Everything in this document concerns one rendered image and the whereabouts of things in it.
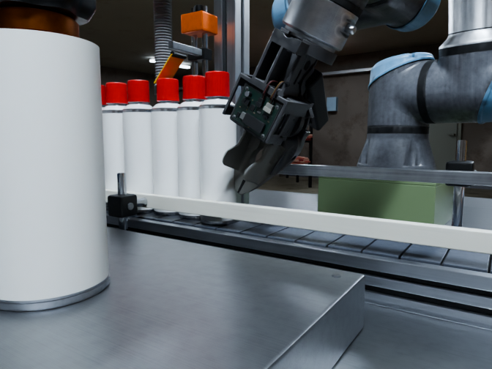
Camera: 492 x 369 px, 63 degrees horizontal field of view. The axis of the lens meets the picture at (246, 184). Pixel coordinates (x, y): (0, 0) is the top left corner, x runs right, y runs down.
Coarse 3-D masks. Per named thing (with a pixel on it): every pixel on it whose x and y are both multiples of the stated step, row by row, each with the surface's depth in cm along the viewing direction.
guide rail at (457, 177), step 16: (336, 176) 51; (352, 176) 50; (368, 176) 49; (384, 176) 48; (400, 176) 47; (416, 176) 46; (432, 176) 45; (448, 176) 44; (464, 176) 43; (480, 176) 42
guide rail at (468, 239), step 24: (216, 216) 52; (240, 216) 50; (264, 216) 48; (288, 216) 46; (312, 216) 45; (336, 216) 43; (360, 216) 43; (408, 240) 40; (432, 240) 38; (456, 240) 37; (480, 240) 36
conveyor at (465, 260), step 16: (192, 224) 55; (240, 224) 55; (256, 224) 55; (288, 240) 47; (304, 240) 47; (320, 240) 47; (336, 240) 47; (352, 240) 47; (368, 240) 47; (384, 240) 47; (384, 256) 41; (400, 256) 41; (416, 256) 40; (432, 256) 40; (448, 256) 40; (464, 256) 40; (480, 256) 40
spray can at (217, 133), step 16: (208, 80) 53; (224, 80) 53; (208, 96) 54; (224, 96) 54; (208, 112) 53; (208, 128) 53; (224, 128) 53; (208, 144) 53; (224, 144) 53; (208, 160) 54; (208, 176) 54; (224, 176) 54; (208, 192) 54; (224, 192) 54; (208, 224) 55; (224, 224) 55
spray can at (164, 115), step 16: (160, 80) 60; (176, 80) 60; (160, 96) 60; (176, 96) 61; (160, 112) 59; (176, 112) 60; (160, 128) 60; (176, 128) 60; (160, 144) 60; (176, 144) 60; (160, 160) 60; (176, 160) 60; (160, 176) 60; (176, 176) 61; (160, 192) 61; (176, 192) 61
